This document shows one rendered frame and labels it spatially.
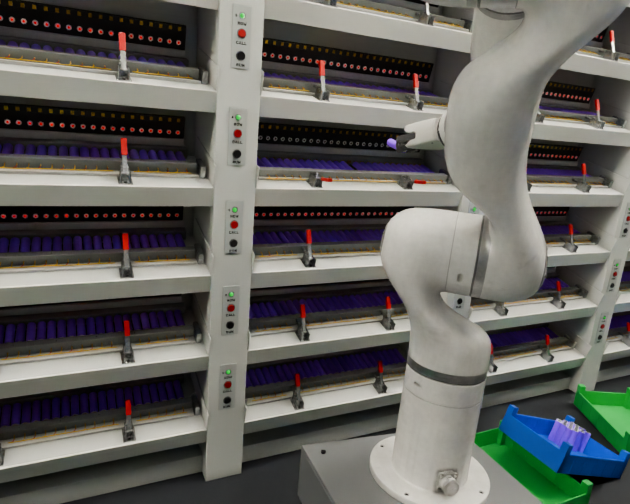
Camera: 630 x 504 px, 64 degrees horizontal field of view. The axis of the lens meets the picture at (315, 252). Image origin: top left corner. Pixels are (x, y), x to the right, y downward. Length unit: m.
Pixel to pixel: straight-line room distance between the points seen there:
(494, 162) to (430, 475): 0.47
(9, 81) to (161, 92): 0.26
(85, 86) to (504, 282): 0.82
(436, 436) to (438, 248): 0.28
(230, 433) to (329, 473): 0.56
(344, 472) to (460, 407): 0.22
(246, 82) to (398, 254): 0.57
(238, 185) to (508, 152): 0.67
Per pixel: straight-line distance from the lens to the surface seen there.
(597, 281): 2.07
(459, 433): 0.81
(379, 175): 1.35
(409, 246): 0.72
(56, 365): 1.24
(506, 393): 1.96
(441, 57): 1.61
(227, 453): 1.41
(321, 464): 0.88
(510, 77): 0.58
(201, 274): 1.17
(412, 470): 0.84
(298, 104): 1.18
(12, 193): 1.10
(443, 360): 0.75
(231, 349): 1.26
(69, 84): 1.08
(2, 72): 1.09
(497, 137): 0.61
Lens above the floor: 0.91
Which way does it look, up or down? 15 degrees down
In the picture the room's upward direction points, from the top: 5 degrees clockwise
